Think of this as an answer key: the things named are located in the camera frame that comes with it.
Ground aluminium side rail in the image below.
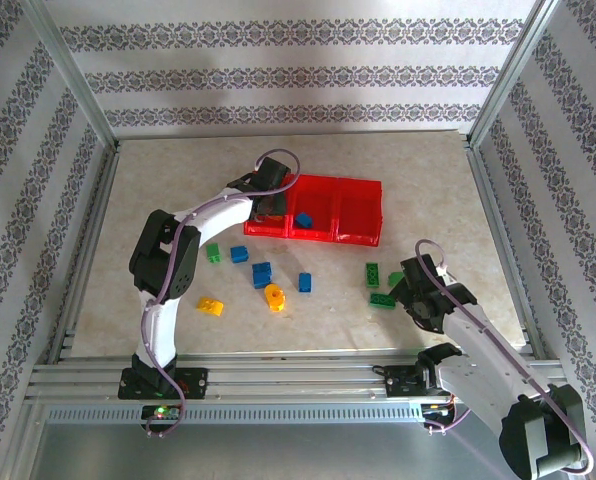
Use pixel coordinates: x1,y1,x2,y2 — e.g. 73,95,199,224
463,142,549,361
45,142,124,364

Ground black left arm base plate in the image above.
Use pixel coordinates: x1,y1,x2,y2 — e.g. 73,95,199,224
117,367,210,401

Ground round yellow lego piece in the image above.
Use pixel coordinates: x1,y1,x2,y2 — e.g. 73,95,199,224
264,283,287,313

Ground grey metal panel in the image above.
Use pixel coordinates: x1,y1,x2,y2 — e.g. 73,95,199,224
25,399,584,480

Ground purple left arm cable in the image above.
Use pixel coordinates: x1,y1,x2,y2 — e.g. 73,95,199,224
140,148,303,440

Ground slotted grey cable duct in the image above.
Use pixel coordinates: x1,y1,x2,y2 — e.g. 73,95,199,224
42,404,429,426

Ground thin red wire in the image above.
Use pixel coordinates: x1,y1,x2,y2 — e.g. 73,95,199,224
173,378,189,419

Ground aluminium frame post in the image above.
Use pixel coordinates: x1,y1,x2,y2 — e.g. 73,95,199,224
21,0,122,151
465,0,565,149

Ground left control board with LEDs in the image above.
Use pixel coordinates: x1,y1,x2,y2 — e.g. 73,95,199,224
141,404,183,421

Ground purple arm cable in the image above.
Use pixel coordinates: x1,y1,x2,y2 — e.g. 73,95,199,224
415,238,595,476
140,148,303,440

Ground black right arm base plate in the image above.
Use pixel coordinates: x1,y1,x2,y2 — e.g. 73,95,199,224
385,367,432,400

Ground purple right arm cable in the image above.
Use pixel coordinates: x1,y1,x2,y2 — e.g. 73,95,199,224
415,238,595,476

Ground aluminium mounting rails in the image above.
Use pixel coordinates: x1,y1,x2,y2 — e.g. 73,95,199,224
25,352,567,404

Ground large blue lego brick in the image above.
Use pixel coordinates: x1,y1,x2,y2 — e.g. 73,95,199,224
251,261,274,290

